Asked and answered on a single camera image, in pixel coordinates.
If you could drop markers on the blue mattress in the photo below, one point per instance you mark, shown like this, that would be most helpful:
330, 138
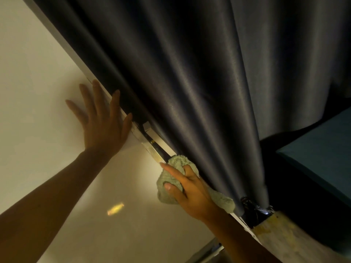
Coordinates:
323, 153

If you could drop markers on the person's left middle finger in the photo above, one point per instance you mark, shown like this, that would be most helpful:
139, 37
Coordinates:
99, 98

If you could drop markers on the person's left thumb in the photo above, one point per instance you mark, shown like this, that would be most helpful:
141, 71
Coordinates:
126, 128

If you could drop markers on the person's right forearm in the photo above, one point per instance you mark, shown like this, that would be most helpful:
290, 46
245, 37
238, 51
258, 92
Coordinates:
241, 241

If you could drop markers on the person's left hand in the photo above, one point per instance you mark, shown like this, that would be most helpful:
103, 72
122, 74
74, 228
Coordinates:
102, 134

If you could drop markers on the grey metal rail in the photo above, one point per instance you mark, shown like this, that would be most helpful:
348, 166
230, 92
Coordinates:
207, 251

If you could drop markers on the person's right middle finger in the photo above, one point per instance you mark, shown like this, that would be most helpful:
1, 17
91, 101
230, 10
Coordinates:
190, 171

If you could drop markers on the person's left forearm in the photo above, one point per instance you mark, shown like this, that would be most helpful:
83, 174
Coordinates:
46, 205

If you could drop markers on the white window frame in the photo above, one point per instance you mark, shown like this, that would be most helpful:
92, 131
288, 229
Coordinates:
150, 134

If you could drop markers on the person's right thumb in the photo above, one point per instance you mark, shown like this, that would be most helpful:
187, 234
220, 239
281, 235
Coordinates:
175, 192

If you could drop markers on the dark grey curtain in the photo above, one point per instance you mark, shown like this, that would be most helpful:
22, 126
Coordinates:
197, 79

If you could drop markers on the light green cleaning cloth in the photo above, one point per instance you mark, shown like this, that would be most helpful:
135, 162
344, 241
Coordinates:
167, 178

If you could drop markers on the shiny metal curtain tieback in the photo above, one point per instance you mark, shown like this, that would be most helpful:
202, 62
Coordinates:
255, 210

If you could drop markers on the person's right hand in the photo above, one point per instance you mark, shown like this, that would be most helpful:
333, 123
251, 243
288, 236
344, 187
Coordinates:
196, 197

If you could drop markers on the person's left little finger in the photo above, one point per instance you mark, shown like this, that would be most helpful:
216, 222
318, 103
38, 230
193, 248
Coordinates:
76, 112

